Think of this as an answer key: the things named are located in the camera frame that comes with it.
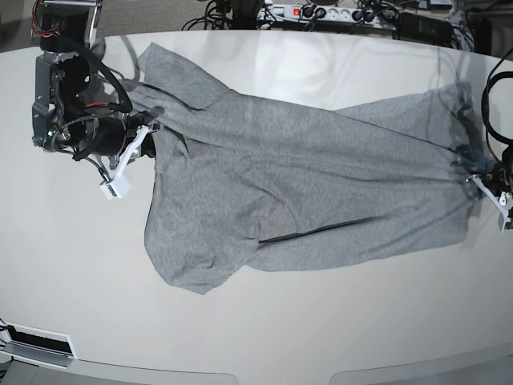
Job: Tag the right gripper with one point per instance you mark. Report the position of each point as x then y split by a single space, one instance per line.
113 135

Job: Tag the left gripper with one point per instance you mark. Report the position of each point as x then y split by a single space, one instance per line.
500 181

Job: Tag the grey t-shirt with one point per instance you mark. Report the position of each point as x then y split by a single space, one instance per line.
242 180

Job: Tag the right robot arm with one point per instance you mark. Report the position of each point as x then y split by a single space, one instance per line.
81 107

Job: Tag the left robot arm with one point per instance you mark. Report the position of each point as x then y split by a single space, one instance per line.
496 113

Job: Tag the black power adapter brick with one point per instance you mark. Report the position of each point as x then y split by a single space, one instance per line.
424 29

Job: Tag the white power strip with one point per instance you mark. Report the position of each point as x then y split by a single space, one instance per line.
375 15

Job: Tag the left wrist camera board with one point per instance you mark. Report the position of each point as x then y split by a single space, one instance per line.
505 223

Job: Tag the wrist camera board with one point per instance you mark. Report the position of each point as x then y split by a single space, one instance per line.
505 223
117 188

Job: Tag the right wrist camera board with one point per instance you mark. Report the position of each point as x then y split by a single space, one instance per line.
117 188

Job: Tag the table cable grommet slot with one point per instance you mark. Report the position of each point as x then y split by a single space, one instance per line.
37 346

